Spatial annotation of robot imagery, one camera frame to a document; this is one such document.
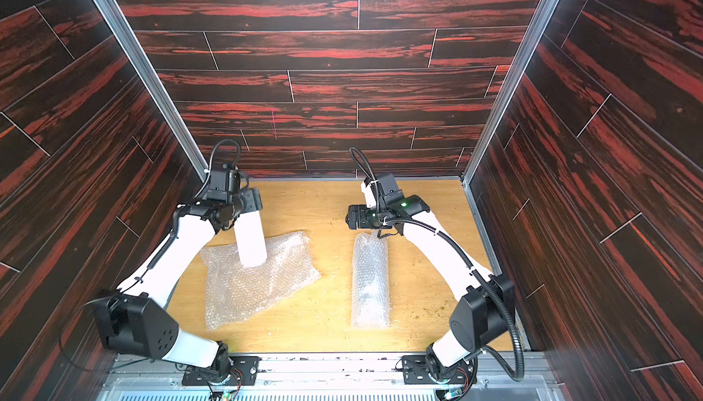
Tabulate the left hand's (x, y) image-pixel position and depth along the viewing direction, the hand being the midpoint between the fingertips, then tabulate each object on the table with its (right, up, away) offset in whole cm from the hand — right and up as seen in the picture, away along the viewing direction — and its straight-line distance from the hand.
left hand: (250, 196), depth 84 cm
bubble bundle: (+37, -27, -6) cm, 47 cm away
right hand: (+36, -6, -2) cm, 36 cm away
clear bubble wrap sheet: (-6, -31, +2) cm, 31 cm away
